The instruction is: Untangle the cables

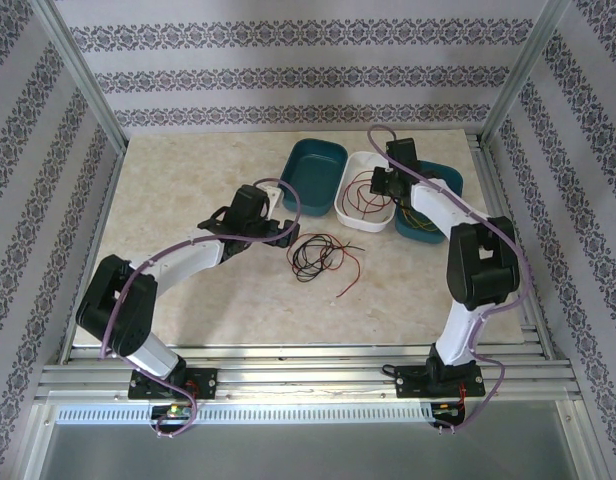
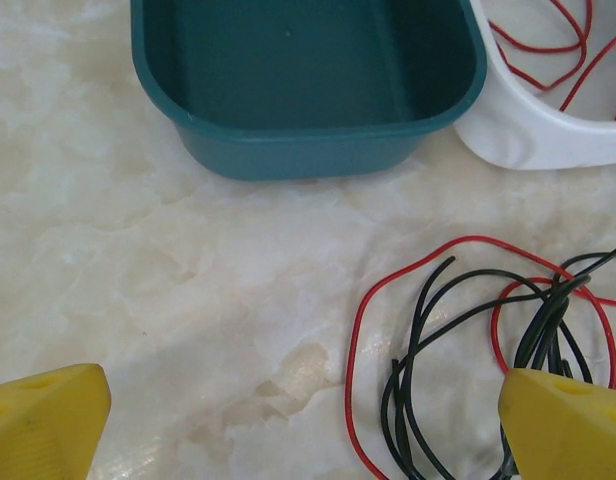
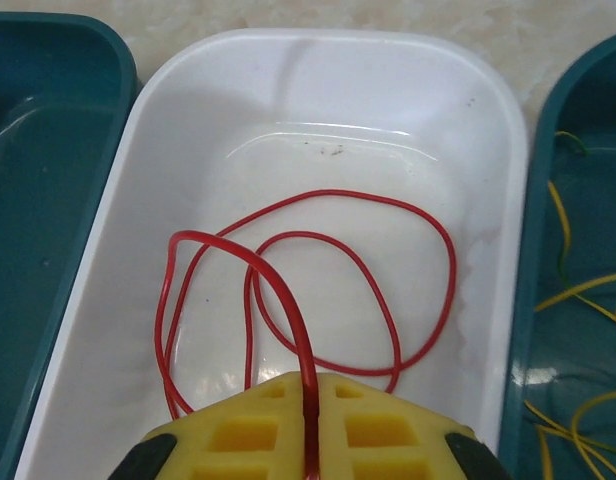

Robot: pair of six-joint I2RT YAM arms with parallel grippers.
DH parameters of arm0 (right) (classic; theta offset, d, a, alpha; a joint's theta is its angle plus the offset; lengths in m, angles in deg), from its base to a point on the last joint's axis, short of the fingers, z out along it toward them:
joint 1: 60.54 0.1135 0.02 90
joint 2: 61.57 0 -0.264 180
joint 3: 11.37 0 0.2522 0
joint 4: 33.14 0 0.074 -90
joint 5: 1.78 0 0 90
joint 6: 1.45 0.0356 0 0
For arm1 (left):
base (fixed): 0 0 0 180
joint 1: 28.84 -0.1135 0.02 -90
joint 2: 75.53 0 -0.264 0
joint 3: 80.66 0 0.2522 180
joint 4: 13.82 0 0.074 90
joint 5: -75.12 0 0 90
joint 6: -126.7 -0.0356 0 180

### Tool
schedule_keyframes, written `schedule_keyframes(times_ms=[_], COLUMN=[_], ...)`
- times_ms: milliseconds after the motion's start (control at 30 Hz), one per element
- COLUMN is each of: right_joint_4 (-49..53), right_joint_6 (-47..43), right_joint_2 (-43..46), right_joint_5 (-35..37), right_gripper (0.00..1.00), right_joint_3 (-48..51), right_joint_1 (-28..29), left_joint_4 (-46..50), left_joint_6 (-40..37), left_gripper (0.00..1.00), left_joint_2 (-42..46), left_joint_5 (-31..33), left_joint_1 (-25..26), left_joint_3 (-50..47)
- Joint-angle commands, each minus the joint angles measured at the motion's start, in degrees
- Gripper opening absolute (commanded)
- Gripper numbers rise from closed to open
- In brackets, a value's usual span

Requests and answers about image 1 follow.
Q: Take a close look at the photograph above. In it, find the grey metal panel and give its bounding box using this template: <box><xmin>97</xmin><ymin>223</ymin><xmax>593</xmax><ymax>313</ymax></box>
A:
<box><xmin>25</xmin><ymin>402</ymin><xmax>597</xmax><ymax>480</ymax></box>

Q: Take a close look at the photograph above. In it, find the aluminium frame post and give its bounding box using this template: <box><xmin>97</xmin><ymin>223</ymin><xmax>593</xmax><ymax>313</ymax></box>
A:
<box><xmin>37</xmin><ymin>0</ymin><xmax>129</xmax><ymax>154</ymax></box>
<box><xmin>477</xmin><ymin>0</ymin><xmax>584</xmax><ymax>149</ymax></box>

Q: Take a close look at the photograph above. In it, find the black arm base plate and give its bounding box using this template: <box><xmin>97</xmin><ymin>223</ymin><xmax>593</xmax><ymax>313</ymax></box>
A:
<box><xmin>127</xmin><ymin>367</ymin><xmax>219</xmax><ymax>401</ymax></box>
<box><xmin>395</xmin><ymin>367</ymin><xmax>486</xmax><ymax>400</ymax></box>

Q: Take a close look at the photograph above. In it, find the white plastic bin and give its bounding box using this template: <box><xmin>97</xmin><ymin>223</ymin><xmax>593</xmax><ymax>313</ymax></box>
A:
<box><xmin>333</xmin><ymin>151</ymin><xmax>404</xmax><ymax>235</ymax></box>

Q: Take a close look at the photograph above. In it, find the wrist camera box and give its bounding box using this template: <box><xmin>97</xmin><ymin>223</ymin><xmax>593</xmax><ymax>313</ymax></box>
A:
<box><xmin>231</xmin><ymin>182</ymin><xmax>285</xmax><ymax>222</ymax></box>
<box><xmin>384</xmin><ymin>138</ymin><xmax>422</xmax><ymax>171</ymax></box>

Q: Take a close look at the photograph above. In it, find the yellow cable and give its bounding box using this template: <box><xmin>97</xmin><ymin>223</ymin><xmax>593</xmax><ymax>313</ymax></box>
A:
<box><xmin>405</xmin><ymin>207</ymin><xmax>442</xmax><ymax>235</ymax></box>
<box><xmin>396</xmin><ymin>199</ymin><xmax>429</xmax><ymax>234</ymax></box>
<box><xmin>397</xmin><ymin>204</ymin><xmax>424</xmax><ymax>229</ymax></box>

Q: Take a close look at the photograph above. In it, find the aluminium side rail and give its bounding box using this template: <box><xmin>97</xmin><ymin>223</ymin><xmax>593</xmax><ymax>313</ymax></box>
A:
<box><xmin>60</xmin><ymin>142</ymin><xmax>129</xmax><ymax>364</ymax></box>
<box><xmin>465</xmin><ymin>130</ymin><xmax>557</xmax><ymax>361</ymax></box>

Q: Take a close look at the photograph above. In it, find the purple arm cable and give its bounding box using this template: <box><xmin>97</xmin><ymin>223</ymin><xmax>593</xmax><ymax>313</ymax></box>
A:
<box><xmin>367</xmin><ymin>124</ymin><xmax>534</xmax><ymax>436</ymax></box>
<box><xmin>98</xmin><ymin>178</ymin><xmax>303</xmax><ymax>440</ymax></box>

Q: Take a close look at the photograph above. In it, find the white slotted cable duct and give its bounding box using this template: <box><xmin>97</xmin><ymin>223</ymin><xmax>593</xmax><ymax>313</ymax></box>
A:
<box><xmin>55</xmin><ymin>402</ymin><xmax>435</xmax><ymax>425</ymax></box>

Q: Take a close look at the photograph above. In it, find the teal plastic bin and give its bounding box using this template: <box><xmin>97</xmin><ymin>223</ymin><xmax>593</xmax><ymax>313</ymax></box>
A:
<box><xmin>276</xmin><ymin>138</ymin><xmax>350</xmax><ymax>219</ymax></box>
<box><xmin>393</xmin><ymin>159</ymin><xmax>465</xmax><ymax>246</ymax></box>

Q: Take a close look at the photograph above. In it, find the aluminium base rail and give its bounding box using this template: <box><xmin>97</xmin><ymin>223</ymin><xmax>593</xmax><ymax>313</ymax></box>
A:
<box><xmin>35</xmin><ymin>343</ymin><xmax>584</xmax><ymax>402</ymax></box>

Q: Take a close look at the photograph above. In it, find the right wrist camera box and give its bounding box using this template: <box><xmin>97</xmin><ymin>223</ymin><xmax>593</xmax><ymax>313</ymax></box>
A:
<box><xmin>384</xmin><ymin>138</ymin><xmax>422</xmax><ymax>171</ymax></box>

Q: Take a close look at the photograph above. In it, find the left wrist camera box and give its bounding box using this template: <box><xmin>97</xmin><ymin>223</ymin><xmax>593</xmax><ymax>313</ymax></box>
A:
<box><xmin>231</xmin><ymin>182</ymin><xmax>285</xmax><ymax>222</ymax></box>

